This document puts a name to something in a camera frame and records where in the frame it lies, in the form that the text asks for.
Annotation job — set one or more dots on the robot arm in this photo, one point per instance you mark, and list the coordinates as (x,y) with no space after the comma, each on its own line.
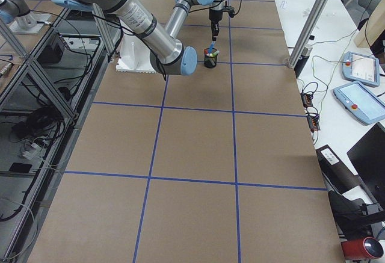
(182,9)
(168,55)

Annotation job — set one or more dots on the green highlighter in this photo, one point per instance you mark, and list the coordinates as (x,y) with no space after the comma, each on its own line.
(214,54)

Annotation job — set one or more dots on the blue marker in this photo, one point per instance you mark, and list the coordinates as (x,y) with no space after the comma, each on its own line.
(211,47)

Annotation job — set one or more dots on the teach pendant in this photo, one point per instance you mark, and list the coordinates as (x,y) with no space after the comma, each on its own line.
(360,102)
(363,68)

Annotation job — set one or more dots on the orange black adapter box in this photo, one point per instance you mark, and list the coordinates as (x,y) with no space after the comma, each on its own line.
(307,99)

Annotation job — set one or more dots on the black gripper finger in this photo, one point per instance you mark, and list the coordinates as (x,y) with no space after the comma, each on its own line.
(214,36)

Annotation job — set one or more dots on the black monitor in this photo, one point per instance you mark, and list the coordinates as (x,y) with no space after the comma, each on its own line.
(367,157)

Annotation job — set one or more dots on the red cylinder bottle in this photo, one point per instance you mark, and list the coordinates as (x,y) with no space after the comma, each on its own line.
(362,248)

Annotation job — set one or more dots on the black mesh pen cup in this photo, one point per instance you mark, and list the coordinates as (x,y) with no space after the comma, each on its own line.
(210,62)

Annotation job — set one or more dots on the aluminium frame post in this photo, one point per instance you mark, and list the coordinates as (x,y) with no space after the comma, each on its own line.
(306,32)

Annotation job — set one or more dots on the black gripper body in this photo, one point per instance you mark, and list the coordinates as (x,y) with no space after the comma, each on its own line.
(215,16)

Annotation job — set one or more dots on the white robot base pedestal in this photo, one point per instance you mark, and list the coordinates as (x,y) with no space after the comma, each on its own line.
(134,56)

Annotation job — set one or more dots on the upper teach pendant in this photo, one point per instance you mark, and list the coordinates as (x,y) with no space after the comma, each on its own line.
(363,68)

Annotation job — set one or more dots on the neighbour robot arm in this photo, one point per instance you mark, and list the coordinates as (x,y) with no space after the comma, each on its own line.
(20,18)

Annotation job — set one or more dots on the lower teach pendant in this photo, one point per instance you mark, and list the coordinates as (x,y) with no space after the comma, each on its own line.
(360,102)

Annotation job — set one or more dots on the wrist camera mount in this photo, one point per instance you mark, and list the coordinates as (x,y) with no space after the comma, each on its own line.
(230,11)

